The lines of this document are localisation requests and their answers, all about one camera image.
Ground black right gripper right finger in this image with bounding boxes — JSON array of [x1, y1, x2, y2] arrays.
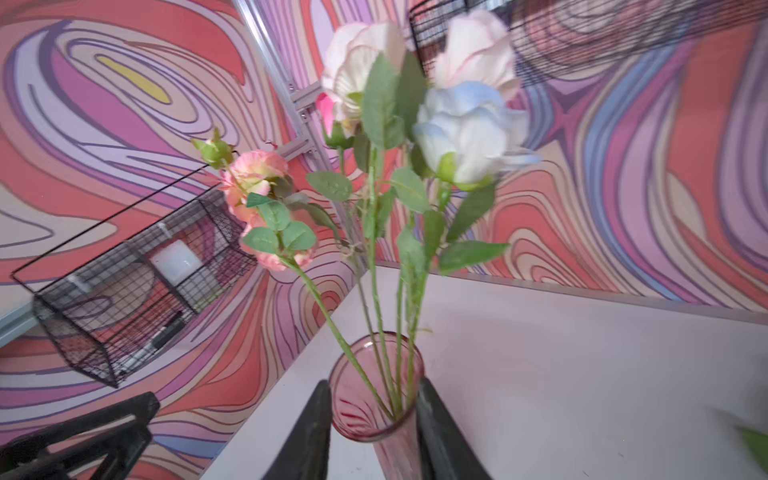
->
[[415, 378, 491, 480]]

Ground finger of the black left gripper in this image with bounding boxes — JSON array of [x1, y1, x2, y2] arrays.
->
[[1, 392, 160, 479]]

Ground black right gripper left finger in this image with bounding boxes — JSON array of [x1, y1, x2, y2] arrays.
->
[[262, 380, 332, 480]]

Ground red rimmed glass vase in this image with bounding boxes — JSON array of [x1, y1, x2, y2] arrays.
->
[[329, 331, 425, 479]]

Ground pink spray rose bunch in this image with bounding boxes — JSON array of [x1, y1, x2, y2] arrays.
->
[[190, 127, 397, 421]]

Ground cream peach rose stem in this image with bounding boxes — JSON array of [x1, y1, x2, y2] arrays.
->
[[320, 20, 409, 415]]

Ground white rose stem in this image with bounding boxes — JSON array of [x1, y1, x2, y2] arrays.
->
[[395, 8, 523, 409]]

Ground black marker pen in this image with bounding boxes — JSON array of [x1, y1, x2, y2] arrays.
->
[[117, 311, 185, 377]]

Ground black wire basket left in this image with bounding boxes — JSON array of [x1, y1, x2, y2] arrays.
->
[[10, 165, 256, 388]]

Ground black wire basket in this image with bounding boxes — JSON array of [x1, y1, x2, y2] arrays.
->
[[408, 1, 767, 85], [10, 165, 256, 388]]

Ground black wire basket back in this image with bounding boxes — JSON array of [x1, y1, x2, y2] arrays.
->
[[408, 1, 767, 85]]

